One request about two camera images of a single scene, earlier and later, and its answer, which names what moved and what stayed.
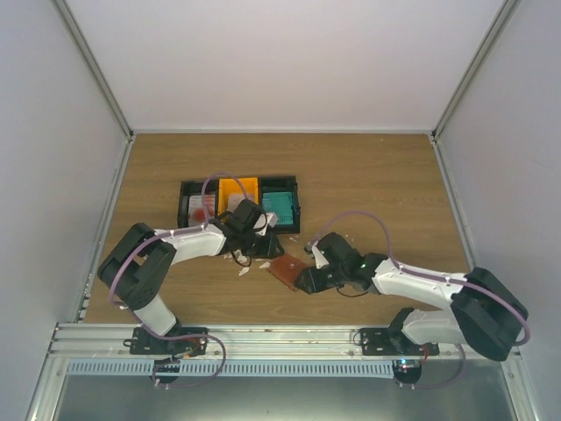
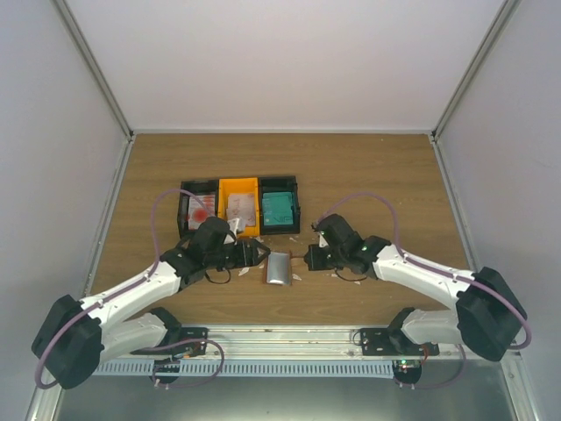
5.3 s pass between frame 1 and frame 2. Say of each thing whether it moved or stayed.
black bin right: stayed
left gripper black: moved
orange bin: stayed
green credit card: stayed
